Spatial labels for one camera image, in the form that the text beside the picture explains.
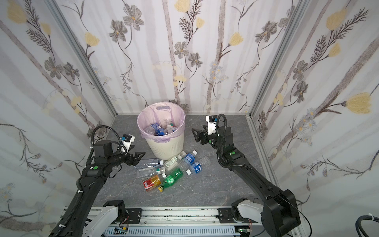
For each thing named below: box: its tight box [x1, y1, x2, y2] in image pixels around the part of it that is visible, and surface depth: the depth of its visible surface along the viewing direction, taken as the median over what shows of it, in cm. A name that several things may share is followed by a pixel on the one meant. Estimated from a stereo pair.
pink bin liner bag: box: [137, 101, 187, 143], surface depth 89 cm
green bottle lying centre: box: [157, 167, 184, 193], surface depth 84 cm
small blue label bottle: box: [185, 161, 202, 176], surface depth 88 cm
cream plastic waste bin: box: [137, 101, 186, 161], surface depth 90 cm
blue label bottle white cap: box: [178, 150, 198, 172], surface depth 91 cm
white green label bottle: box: [163, 150, 187, 173], surface depth 90 cm
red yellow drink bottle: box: [142, 174, 161, 191], surface depth 82 cm
